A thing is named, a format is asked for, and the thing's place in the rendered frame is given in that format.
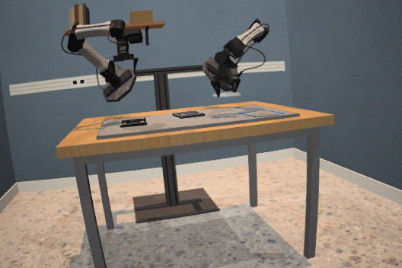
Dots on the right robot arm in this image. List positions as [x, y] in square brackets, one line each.
[102, 65]

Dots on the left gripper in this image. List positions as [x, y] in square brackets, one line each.
[223, 71]

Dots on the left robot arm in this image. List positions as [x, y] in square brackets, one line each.
[237, 49]

